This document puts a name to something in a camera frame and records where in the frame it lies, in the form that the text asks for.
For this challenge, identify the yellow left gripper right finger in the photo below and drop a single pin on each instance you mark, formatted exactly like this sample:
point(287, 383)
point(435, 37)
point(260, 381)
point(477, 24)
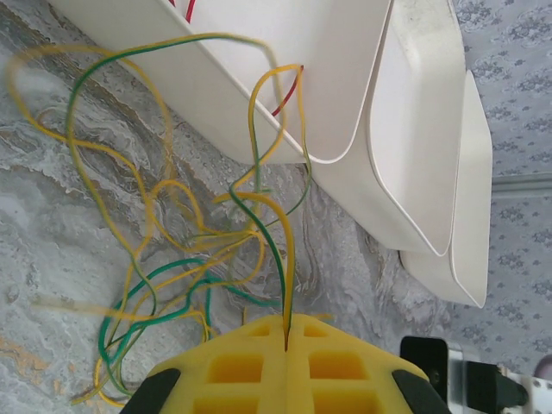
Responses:
point(345, 379)

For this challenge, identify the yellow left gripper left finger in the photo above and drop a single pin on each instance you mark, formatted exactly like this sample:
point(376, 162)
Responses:
point(224, 379)

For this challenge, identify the cream plastic tray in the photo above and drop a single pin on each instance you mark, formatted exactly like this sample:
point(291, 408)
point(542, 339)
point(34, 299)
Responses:
point(302, 43)
point(414, 129)
point(472, 215)

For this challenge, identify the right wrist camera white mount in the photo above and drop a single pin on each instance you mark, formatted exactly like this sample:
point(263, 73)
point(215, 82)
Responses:
point(422, 358)

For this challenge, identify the aluminium frame rail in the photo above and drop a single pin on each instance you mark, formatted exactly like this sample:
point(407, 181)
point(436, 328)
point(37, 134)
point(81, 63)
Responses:
point(522, 184)

